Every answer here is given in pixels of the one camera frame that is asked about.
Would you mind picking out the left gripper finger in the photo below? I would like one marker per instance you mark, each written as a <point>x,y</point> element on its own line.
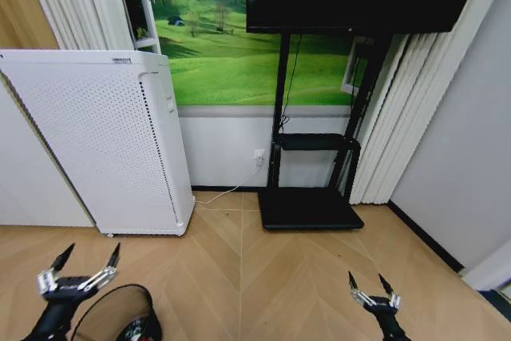
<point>104,273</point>
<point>48,280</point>

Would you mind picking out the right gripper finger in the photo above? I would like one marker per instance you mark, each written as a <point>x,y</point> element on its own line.
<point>359,296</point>
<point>393,299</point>

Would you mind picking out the black round trash bin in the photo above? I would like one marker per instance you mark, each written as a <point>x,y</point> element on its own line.
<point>153,317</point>

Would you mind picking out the black television floor stand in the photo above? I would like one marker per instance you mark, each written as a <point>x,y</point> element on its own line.
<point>311,209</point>

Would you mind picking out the red white printed wrapper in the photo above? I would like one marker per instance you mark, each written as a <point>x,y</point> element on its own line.
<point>135,329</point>

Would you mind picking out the white perforated air purifier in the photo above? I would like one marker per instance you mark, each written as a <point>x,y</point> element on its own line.
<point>120,137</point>

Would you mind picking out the white pleated curtain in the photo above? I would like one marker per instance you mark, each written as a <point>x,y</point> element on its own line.
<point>68,1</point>
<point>395,117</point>

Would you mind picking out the green meadow landscape mural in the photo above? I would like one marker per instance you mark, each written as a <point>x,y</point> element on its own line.
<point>223,57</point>

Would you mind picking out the white door frame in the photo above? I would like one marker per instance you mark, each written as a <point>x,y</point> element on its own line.
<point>489,269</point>

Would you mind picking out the white wall socket plug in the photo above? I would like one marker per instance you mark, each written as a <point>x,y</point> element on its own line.
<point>258,156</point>

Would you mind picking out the white window frame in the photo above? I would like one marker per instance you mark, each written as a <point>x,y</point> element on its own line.
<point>137,9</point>
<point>351,73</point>

